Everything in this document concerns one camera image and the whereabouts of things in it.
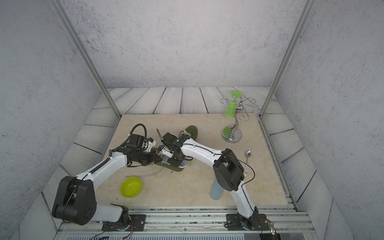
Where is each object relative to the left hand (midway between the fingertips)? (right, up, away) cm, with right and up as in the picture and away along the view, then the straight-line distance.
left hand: (164, 159), depth 85 cm
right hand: (+6, -2, +2) cm, 7 cm away
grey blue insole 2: (+29, -17, -2) cm, 34 cm away
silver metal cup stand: (+45, +31, +2) cm, 55 cm away
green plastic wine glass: (+41, +32, +14) cm, 54 cm away
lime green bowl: (-18, -15, -1) cm, 24 cm away
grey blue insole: (+2, +2, -6) cm, 7 cm away
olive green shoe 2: (+15, +15, +22) cm, 31 cm away
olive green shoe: (+5, -2, -9) cm, 10 cm away
